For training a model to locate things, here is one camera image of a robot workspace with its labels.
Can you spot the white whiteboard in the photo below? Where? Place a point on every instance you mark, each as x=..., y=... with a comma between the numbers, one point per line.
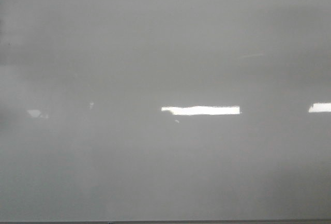
x=164, y=110

